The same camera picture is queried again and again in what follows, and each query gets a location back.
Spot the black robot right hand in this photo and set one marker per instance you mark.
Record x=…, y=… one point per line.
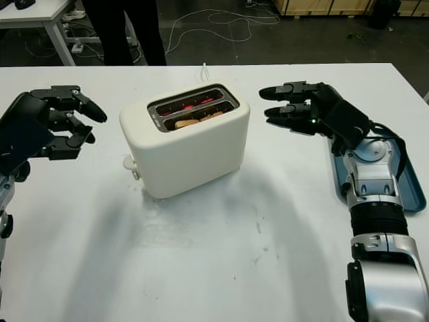
x=342, y=117

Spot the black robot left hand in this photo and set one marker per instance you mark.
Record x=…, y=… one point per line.
x=27, y=105

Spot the toast slice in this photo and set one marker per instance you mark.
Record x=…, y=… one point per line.
x=187, y=124

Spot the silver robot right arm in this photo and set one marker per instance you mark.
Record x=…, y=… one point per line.
x=372, y=174

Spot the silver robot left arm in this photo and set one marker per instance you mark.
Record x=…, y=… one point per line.
x=5, y=198

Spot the person in beige jacket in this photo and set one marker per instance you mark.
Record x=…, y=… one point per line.
x=124, y=33

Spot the white two-slot toaster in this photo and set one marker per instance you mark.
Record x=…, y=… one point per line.
x=187, y=157

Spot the white power strip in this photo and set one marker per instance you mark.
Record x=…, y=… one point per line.
x=77, y=47

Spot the white metal-legged desk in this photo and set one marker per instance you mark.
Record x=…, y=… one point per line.
x=33, y=11

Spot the small black device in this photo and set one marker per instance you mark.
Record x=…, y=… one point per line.
x=23, y=3

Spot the blue oval tray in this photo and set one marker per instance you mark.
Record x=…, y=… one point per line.
x=414, y=191

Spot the stacked wooden crates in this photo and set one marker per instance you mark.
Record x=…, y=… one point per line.
x=318, y=6

